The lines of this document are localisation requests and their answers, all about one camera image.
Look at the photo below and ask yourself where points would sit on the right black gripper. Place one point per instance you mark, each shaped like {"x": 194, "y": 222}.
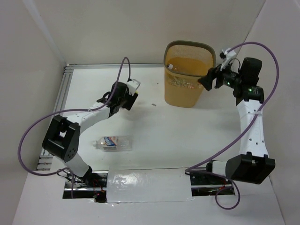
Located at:
{"x": 207, "y": 81}

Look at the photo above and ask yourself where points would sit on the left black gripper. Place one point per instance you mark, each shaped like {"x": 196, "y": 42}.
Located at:
{"x": 131, "y": 101}

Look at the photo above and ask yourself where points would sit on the clear bottle blue-orange label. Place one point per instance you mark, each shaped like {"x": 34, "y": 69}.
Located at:
{"x": 115, "y": 143}

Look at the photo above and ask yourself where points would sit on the clear bottle blue-white cap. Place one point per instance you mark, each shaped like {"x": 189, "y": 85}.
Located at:
{"x": 175, "y": 68}

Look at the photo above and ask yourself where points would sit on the red cap cola bottle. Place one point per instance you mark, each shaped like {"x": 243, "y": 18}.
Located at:
{"x": 195, "y": 87}

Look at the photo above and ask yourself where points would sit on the clear bottle white cap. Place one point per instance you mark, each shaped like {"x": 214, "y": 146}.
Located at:
{"x": 184, "y": 84}

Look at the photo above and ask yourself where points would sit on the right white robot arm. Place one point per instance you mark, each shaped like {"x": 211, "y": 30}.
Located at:
{"x": 252, "y": 164}

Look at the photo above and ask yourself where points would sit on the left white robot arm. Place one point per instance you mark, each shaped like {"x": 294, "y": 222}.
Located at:
{"x": 62, "y": 136}

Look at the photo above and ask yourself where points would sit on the orange mesh waste bin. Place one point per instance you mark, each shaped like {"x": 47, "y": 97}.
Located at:
{"x": 196, "y": 59}

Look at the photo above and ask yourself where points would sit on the silver tape sheet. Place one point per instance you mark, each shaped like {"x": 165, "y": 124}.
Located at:
{"x": 148, "y": 186}

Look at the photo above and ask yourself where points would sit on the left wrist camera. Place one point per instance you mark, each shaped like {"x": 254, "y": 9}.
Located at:
{"x": 133, "y": 85}

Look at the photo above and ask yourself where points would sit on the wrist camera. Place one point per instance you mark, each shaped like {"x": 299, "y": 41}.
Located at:
{"x": 133, "y": 85}
{"x": 226, "y": 55}

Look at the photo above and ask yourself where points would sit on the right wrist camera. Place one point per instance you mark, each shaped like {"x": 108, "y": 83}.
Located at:
{"x": 226, "y": 55}

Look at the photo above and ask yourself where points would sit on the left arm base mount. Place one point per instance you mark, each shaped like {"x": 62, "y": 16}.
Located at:
{"x": 95, "y": 190}

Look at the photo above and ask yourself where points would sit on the aluminium frame rail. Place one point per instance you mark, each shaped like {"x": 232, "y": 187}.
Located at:
{"x": 164, "y": 136}

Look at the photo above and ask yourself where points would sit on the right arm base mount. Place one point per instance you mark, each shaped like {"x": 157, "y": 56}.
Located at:
{"x": 204, "y": 184}

